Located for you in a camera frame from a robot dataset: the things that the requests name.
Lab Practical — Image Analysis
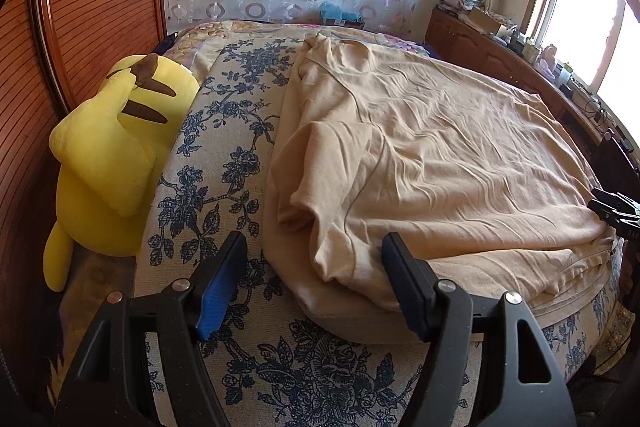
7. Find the beige t-shirt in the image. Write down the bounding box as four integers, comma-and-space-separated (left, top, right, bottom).
262, 32, 614, 343

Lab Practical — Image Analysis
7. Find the wooden low cabinet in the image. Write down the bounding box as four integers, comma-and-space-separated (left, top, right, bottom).
425, 8, 622, 158

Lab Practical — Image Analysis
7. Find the cardboard box on cabinet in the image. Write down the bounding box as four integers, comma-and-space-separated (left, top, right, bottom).
461, 8, 503, 35

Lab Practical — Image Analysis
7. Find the blue floral white pillow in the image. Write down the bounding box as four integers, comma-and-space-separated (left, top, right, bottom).
134, 37, 626, 427

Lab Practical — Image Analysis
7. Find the yellow plush toy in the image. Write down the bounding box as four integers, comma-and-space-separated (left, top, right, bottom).
43, 53, 200, 291

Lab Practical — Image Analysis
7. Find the blue toy at bed end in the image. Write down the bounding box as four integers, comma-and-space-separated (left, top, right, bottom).
320, 2, 364, 29

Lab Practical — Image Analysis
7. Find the colourful floral quilt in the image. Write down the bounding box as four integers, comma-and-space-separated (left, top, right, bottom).
164, 20, 436, 82

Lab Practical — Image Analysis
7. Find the wooden headboard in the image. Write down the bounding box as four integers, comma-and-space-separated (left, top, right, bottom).
1, 0, 166, 405

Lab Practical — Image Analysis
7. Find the window with wooden frame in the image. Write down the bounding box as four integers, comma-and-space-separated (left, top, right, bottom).
527, 0, 639, 145

